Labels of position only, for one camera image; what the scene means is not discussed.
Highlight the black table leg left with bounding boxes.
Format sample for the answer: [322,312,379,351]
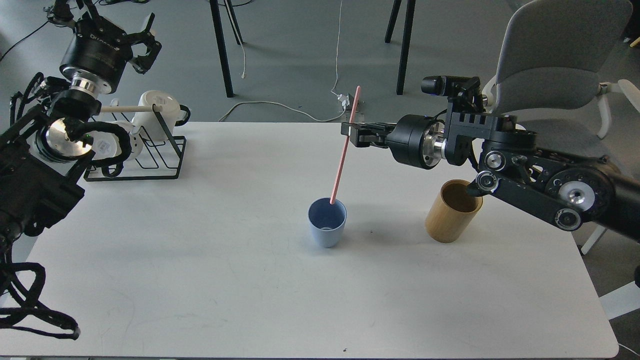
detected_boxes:
[208,0,243,98]

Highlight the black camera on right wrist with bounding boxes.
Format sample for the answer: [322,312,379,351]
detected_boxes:
[420,75,484,112]

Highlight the white mug upright on rack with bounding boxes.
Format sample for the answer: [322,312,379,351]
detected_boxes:
[134,90,191,143]

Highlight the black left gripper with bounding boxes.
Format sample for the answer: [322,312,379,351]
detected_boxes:
[59,13,162,94]

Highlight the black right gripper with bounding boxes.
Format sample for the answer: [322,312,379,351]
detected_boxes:
[341,114,446,170]

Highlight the black table leg right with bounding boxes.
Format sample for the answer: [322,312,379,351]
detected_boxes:
[384,0,416,96]

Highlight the black table leg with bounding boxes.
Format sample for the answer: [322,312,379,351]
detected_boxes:
[384,0,416,96]
[208,0,243,98]

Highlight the white mug lying on rack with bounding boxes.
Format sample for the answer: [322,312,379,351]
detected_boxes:
[89,120,144,161]

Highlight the white power adapter on floor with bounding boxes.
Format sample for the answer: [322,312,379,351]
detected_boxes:
[336,93,360,113]

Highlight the blue plastic cup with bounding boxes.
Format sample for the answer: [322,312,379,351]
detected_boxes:
[307,197,348,249]

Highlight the black wire dish rack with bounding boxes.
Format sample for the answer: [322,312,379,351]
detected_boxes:
[83,91,191,182]

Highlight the white cable on floor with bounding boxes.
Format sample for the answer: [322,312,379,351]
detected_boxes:
[218,0,347,123]

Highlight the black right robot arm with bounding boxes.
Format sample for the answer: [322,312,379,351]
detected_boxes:
[341,111,639,240]

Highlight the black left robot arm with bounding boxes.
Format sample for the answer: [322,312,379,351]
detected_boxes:
[0,0,162,340]

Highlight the bamboo cylindrical holder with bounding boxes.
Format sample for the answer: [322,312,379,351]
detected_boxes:
[424,178,483,244]

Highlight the black cables on floor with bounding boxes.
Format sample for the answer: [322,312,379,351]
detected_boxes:
[0,0,151,65]

